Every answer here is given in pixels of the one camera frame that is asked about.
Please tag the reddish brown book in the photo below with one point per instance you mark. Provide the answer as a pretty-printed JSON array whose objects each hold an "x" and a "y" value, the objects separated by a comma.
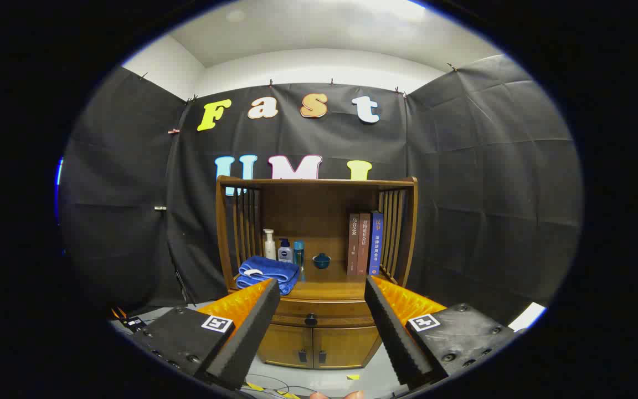
[{"x": 364, "y": 244}]

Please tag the clear bottle blue cap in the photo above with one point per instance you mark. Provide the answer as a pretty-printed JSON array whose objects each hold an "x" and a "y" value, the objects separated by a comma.
[{"x": 298, "y": 255}]

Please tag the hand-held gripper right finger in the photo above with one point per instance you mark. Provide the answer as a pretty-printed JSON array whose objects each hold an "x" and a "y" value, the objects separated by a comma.
[{"x": 394, "y": 332}]

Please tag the white lotion bottle blue cap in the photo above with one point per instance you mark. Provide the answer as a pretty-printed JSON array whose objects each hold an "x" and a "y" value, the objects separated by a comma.
[{"x": 284, "y": 254}]

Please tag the wooden cabinet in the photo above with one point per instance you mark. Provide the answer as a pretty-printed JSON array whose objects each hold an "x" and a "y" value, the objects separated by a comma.
[{"x": 319, "y": 216}]

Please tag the black electronic box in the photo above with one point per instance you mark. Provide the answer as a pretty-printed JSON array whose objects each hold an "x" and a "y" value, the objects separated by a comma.
[{"x": 133, "y": 323}]

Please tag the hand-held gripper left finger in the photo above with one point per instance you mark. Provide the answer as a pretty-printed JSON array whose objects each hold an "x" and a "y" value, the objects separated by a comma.
[{"x": 247, "y": 338}]

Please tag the blue folded towel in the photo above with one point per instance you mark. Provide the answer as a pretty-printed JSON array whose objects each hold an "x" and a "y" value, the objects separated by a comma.
[{"x": 266, "y": 271}]

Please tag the blue book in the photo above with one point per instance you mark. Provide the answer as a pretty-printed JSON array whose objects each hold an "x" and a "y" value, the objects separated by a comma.
[{"x": 376, "y": 244}]

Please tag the yellow black striped floor tape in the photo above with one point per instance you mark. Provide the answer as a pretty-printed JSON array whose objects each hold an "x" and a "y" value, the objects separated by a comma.
[{"x": 255, "y": 386}]

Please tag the dark brown book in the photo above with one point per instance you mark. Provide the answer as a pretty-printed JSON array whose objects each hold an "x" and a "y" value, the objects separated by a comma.
[{"x": 353, "y": 244}]

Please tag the wooden cabinet door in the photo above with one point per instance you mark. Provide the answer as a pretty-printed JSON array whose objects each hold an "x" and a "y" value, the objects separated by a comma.
[
  {"x": 344, "y": 346},
  {"x": 286, "y": 346}
]

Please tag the wooden countertop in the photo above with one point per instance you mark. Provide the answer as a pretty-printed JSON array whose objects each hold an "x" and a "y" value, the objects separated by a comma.
[{"x": 330, "y": 285}]

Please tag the dark blue lidded bowl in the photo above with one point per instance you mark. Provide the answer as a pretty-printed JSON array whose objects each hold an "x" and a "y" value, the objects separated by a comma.
[{"x": 322, "y": 261}]

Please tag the white pump bottle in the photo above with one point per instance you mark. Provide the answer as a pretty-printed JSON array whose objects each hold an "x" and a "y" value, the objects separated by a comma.
[{"x": 269, "y": 249}]

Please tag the wooden drawer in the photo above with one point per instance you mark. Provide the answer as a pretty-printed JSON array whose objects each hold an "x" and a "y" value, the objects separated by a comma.
[{"x": 330, "y": 310}]

